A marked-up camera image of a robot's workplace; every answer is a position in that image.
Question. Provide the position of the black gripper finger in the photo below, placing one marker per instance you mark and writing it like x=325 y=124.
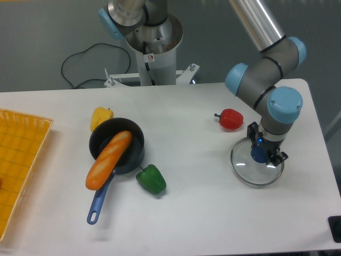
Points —
x=277 y=158

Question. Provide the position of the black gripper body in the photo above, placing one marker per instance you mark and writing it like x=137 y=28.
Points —
x=263 y=141

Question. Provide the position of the glass lid blue knob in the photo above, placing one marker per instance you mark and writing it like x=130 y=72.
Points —
x=250 y=171

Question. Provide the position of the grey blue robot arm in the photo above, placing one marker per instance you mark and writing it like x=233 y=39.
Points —
x=255 y=85

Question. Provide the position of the red toy bell pepper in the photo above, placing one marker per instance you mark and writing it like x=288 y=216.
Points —
x=230 y=119

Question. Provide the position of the black object table corner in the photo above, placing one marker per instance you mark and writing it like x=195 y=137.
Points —
x=334 y=224

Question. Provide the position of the green toy bell pepper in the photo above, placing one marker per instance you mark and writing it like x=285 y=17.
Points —
x=151 y=179

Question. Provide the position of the yellow toy bell pepper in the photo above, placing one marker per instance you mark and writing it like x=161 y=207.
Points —
x=100 y=115

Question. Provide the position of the orange toy baguette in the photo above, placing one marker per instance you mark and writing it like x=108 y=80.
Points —
x=107 y=160

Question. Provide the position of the orange plastic basket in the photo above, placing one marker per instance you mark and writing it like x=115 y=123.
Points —
x=22 y=138

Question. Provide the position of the white metal base frame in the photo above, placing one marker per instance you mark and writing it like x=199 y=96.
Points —
x=182 y=77

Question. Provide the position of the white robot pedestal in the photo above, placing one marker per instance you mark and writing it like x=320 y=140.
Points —
x=155 y=51

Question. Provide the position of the dark pot blue handle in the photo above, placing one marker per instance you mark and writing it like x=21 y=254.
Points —
x=129 y=161

